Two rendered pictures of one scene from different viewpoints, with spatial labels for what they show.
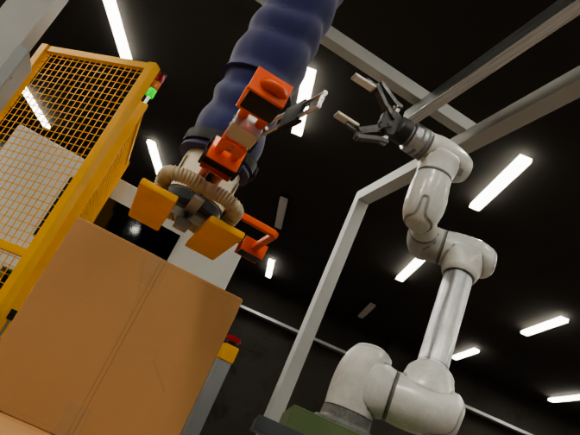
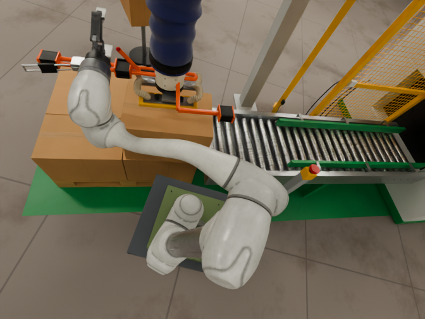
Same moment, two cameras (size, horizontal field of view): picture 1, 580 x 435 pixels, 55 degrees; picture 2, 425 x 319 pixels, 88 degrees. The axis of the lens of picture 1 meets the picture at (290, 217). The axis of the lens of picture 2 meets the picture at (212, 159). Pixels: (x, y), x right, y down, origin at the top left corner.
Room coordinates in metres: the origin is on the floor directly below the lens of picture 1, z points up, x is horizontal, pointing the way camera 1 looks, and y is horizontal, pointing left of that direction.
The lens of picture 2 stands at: (1.67, -0.76, 2.13)
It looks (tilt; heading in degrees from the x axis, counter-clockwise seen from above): 58 degrees down; 76
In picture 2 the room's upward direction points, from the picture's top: 25 degrees clockwise
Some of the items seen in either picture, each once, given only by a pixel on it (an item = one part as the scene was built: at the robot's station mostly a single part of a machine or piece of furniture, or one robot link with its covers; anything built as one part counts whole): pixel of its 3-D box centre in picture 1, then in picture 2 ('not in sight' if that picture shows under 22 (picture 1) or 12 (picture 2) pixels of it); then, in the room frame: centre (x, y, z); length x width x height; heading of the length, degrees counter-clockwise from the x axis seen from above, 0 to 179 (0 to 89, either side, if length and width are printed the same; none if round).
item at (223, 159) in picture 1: (222, 159); (123, 68); (1.24, 0.21, 1.23); 0.10 x 0.08 x 0.06; 103
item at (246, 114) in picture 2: not in sight; (307, 123); (2.89, 0.94, 0.50); 2.31 x 0.05 x 0.19; 13
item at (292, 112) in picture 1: (282, 126); (60, 69); (0.97, 0.09, 1.23); 0.31 x 0.03 x 0.05; 25
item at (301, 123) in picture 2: not in sight; (343, 123); (3.25, 0.97, 0.60); 1.60 x 0.11 x 0.09; 13
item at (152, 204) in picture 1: (154, 202); not in sight; (1.47, 0.36, 1.13); 0.34 x 0.10 x 0.05; 13
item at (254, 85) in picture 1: (264, 97); (50, 59); (0.90, 0.14, 1.23); 0.08 x 0.07 x 0.05; 13
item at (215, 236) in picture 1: (214, 235); (169, 99); (1.51, 0.17, 1.13); 0.34 x 0.10 x 0.05; 13
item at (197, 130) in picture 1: (220, 155); (171, 56); (1.49, 0.26, 1.35); 0.23 x 0.23 x 0.04
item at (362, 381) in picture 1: (362, 380); (186, 211); (1.75, -0.42, 0.98); 0.18 x 0.16 x 0.22; 73
